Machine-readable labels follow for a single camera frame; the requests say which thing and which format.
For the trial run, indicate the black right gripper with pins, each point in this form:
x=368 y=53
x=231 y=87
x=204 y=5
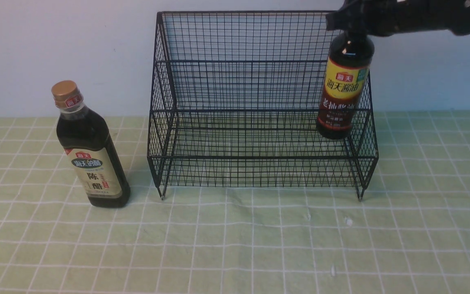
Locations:
x=385 y=18

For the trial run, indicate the dark soy sauce bottle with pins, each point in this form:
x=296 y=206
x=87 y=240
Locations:
x=349 y=59

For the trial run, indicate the vinegar bottle with gold cap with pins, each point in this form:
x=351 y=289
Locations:
x=87 y=142

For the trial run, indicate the green checkered tablecloth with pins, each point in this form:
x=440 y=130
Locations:
x=410 y=234

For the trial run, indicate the black wire mesh shelf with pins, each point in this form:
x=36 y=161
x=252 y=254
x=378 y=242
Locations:
x=234 y=100

